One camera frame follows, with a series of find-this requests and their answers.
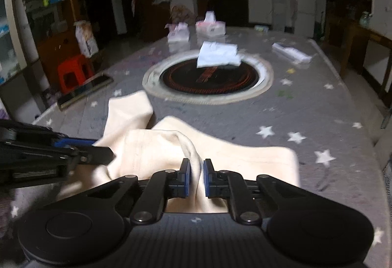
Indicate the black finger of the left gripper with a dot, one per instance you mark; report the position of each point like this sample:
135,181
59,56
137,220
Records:
92,155

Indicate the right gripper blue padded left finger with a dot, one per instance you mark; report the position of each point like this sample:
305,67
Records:
155,192

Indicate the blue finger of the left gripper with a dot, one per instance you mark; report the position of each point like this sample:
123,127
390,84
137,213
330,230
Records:
73,142

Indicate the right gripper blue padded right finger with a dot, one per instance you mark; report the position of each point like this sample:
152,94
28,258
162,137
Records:
238,193

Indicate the cream garment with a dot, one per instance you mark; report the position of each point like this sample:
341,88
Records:
141,152

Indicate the glass door display cabinet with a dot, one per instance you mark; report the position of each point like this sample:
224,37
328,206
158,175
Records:
36,37

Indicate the red plastic stool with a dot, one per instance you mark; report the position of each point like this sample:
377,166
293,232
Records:
74,72

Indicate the black smartphone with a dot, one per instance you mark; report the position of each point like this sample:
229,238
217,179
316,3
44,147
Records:
90,86

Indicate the white paper bag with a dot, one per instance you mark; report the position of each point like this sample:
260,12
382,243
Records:
85,38

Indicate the round induction cooktop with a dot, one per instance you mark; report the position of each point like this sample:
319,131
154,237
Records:
177,78

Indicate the white tissue on cooktop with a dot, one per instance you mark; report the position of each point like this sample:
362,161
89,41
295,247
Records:
213,54

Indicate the white remote control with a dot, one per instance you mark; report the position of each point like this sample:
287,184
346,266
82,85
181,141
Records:
292,53

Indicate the small white tissue pack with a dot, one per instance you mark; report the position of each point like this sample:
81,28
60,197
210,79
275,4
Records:
178,33

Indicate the pink white tissue box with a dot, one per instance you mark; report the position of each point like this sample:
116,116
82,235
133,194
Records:
210,27

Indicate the small clear lidded container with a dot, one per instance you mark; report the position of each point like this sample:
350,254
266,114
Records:
261,28

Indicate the brown wooden side table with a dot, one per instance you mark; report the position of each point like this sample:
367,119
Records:
363,50

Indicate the water dispenser with bottle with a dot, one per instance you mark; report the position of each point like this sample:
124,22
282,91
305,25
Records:
278,15

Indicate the white refrigerator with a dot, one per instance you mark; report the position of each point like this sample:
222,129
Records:
305,18

